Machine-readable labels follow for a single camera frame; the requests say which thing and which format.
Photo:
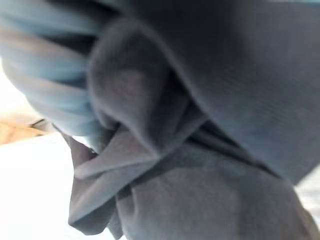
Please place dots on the grey garment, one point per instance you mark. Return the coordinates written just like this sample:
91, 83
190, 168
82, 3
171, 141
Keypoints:
190, 195

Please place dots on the right robot hand black cloth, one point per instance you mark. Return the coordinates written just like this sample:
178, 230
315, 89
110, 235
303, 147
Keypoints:
245, 62

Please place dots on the blue striped cloth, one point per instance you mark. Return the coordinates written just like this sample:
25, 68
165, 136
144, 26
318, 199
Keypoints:
47, 67

